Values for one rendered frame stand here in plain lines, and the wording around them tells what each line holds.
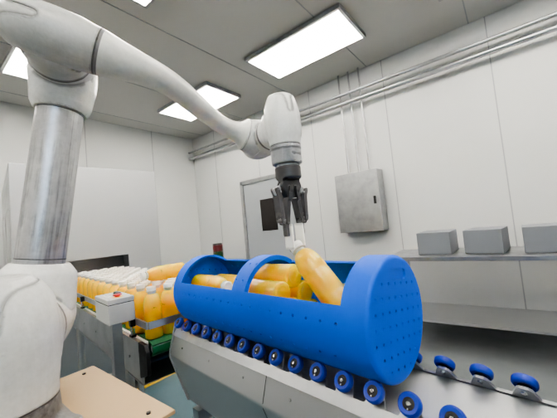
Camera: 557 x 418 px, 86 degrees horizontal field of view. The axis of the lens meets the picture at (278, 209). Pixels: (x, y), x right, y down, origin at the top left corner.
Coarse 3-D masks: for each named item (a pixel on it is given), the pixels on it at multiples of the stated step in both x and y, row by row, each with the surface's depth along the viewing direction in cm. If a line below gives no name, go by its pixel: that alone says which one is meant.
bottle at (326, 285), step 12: (300, 252) 81; (312, 252) 80; (300, 264) 79; (312, 264) 77; (324, 264) 78; (312, 276) 76; (324, 276) 75; (336, 276) 76; (312, 288) 76; (324, 288) 74; (336, 288) 73; (324, 300) 74; (336, 300) 72
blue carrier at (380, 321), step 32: (256, 256) 101; (384, 256) 69; (192, 288) 110; (352, 288) 64; (384, 288) 65; (416, 288) 77; (192, 320) 119; (224, 320) 96; (256, 320) 84; (288, 320) 74; (320, 320) 68; (352, 320) 61; (384, 320) 64; (416, 320) 75; (320, 352) 70; (352, 352) 62; (384, 352) 62; (416, 352) 73
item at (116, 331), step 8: (112, 328) 125; (120, 328) 128; (112, 336) 125; (120, 336) 127; (112, 344) 126; (120, 344) 127; (112, 352) 126; (120, 352) 127; (112, 360) 126; (120, 360) 126; (112, 368) 127; (120, 368) 126; (120, 376) 126
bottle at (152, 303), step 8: (152, 296) 129; (144, 304) 129; (152, 304) 128; (160, 304) 131; (144, 312) 129; (152, 312) 128; (160, 312) 131; (144, 320) 129; (152, 320) 128; (160, 328) 130; (152, 336) 127; (160, 336) 129
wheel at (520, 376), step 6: (516, 372) 61; (516, 378) 60; (522, 378) 60; (528, 378) 59; (534, 378) 59; (516, 384) 61; (522, 384) 60; (528, 384) 59; (534, 384) 59; (534, 390) 60
